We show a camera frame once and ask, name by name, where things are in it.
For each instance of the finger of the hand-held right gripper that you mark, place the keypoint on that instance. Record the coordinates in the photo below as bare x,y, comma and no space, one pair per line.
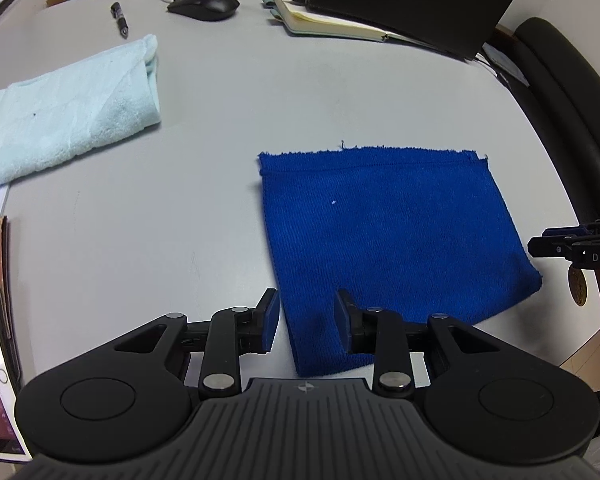
565,232
550,248

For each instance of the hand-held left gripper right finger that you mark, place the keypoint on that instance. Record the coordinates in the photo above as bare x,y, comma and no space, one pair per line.
342,322

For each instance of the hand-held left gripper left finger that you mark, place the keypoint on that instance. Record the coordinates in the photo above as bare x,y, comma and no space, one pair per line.
272,320

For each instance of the dark blue towel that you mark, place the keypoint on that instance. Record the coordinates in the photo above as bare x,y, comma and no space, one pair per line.
380,220

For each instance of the light blue towel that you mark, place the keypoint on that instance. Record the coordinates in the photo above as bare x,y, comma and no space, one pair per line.
65,105

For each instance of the round bronze disc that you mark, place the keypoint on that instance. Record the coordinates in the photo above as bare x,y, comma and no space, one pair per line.
577,285

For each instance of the black leather sofa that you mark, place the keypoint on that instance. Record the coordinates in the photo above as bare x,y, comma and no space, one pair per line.
570,100

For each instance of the blue face mask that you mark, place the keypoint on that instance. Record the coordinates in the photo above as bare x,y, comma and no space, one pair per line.
505,62

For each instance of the black laptop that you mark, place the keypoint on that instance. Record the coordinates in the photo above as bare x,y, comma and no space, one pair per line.
415,0

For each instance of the open cream notebook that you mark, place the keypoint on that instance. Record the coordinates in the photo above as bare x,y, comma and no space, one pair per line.
320,22

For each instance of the black computer mouse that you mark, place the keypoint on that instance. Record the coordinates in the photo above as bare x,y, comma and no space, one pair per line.
205,5

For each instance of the black pen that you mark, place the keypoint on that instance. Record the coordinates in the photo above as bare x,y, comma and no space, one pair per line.
120,19

